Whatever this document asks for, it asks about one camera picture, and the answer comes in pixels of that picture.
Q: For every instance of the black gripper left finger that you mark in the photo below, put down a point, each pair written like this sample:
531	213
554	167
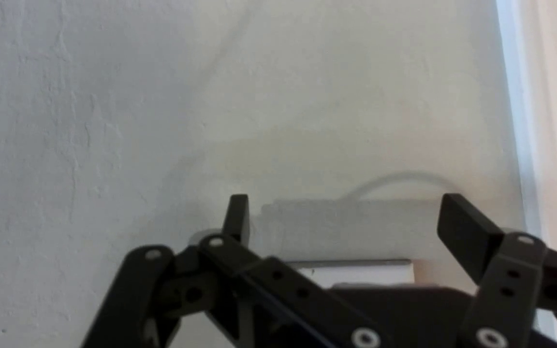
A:
227	290

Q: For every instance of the white door frame trim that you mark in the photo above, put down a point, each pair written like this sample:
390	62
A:
550	128

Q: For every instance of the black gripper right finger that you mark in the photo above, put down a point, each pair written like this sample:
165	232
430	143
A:
504	271

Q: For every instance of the white light switch plate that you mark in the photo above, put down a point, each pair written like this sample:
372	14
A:
357	271

